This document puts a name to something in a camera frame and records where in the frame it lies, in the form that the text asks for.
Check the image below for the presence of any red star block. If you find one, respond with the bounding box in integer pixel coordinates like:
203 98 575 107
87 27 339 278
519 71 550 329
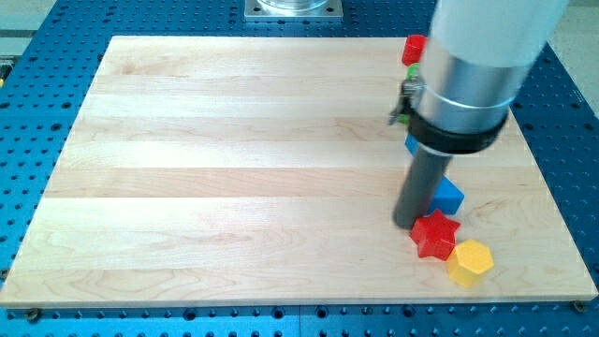
410 209 460 261

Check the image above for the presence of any yellow hexagon block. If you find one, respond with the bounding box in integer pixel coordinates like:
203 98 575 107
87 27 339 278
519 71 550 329
446 239 494 287

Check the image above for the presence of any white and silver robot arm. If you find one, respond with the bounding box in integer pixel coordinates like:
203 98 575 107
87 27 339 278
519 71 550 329
394 0 568 157

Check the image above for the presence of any blue triangle block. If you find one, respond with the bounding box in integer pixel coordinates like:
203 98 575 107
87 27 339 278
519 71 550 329
403 133 466 216

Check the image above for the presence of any light wooden board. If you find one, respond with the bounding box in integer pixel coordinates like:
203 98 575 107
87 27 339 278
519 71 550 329
1 37 597 309

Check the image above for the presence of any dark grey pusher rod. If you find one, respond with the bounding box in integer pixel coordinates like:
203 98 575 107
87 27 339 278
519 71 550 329
393 145 452 229

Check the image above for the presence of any green block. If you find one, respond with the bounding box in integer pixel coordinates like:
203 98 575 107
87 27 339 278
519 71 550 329
399 63 419 125

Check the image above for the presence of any red cylinder block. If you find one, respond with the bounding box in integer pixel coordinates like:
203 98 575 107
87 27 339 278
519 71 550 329
402 35 428 66

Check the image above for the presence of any blue perforated table plate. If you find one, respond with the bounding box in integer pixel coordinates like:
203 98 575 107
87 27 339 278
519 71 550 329
1 0 598 336

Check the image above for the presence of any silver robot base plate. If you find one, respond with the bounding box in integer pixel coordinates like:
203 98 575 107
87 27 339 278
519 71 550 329
244 0 343 20

